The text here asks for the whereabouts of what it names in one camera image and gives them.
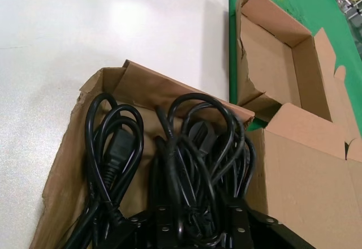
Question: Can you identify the larger open cardboard box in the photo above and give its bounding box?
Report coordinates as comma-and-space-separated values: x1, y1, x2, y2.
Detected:
28, 59, 362, 249

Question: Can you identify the smaller open cardboard box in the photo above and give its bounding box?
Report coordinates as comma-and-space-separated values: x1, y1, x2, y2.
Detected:
234, 0, 362, 148

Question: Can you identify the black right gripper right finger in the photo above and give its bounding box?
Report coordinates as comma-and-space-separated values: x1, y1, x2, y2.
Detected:
223, 205, 281, 249

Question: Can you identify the black power cable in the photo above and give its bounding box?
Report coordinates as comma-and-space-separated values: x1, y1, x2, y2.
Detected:
152, 93, 241, 249
84, 92, 145, 249
186, 120, 257, 213

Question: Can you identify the green table cloth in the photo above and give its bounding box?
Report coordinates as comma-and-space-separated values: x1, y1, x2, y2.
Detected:
227, 0, 362, 161

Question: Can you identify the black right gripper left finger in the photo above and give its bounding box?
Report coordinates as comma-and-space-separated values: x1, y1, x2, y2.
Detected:
124, 204, 182, 249

